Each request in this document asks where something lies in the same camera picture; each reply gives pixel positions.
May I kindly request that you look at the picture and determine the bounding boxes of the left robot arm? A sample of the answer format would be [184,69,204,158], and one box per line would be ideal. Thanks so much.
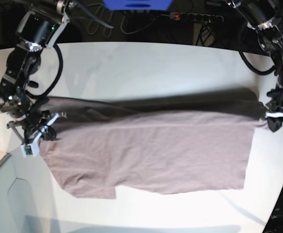
[227,0,283,132]

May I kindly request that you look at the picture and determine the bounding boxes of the grey cable loops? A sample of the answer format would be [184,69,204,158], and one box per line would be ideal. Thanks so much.
[87,4,157,37]

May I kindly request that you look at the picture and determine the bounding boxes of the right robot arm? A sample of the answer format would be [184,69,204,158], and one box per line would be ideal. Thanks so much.
[0,0,113,146]

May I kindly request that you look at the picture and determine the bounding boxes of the black power strip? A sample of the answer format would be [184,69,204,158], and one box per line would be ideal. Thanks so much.
[168,12,224,23]

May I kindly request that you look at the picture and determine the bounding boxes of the blue bin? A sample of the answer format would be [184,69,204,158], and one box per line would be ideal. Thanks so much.
[103,0,172,11]

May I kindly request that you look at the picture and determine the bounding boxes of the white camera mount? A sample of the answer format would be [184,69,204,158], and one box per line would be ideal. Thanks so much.
[262,112,283,119]
[20,113,59,158]

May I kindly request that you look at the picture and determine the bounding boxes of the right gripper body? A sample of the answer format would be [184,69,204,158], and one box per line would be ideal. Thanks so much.
[6,110,67,144]

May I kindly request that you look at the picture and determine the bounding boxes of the mauve t-shirt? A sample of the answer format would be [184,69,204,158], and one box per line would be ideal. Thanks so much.
[39,97,268,199]

